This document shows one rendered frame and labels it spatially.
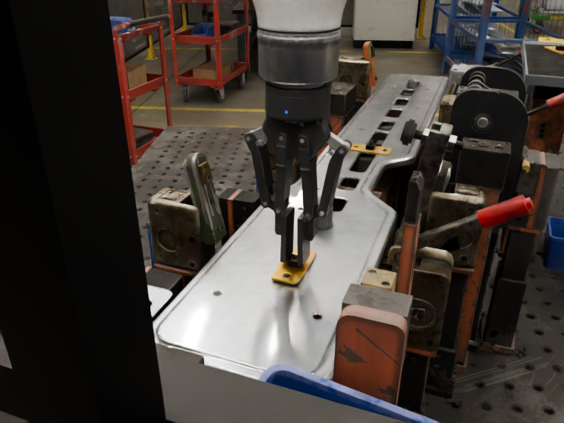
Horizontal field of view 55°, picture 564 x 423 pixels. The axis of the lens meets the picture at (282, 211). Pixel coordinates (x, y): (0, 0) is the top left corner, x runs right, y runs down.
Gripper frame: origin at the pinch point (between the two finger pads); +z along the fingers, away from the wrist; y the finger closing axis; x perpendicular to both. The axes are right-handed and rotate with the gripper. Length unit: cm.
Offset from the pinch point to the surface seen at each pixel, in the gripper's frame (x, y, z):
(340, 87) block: -81, 16, 1
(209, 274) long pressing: 5.8, 9.8, 4.7
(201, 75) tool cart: -373, 221, 79
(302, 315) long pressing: 9.4, -4.3, 4.7
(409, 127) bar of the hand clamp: 1.3, -13.1, -16.8
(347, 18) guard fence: -750, 186, 76
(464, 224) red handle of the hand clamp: 0.9, -20.3, -6.2
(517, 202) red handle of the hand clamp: 0.9, -25.1, -9.8
